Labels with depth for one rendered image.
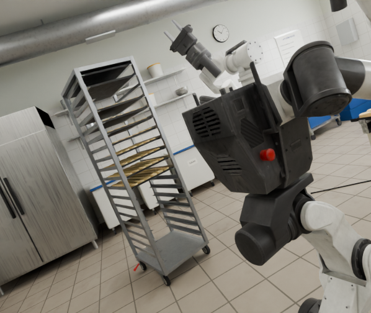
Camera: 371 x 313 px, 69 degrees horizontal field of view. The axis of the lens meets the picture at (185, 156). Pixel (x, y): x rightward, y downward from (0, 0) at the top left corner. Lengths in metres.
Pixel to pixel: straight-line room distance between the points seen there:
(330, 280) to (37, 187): 3.39
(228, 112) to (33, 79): 4.42
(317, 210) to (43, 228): 3.51
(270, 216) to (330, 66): 0.40
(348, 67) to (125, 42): 4.50
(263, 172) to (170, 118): 4.18
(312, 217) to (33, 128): 3.52
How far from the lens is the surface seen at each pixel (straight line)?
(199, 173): 4.28
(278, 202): 0.81
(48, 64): 4.94
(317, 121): 5.43
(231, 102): 0.67
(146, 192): 4.11
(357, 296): 1.20
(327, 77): 0.66
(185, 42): 1.18
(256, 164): 0.70
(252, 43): 0.84
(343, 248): 1.10
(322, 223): 0.93
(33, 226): 4.00
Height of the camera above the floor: 1.22
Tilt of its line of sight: 8 degrees down
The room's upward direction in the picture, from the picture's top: 22 degrees counter-clockwise
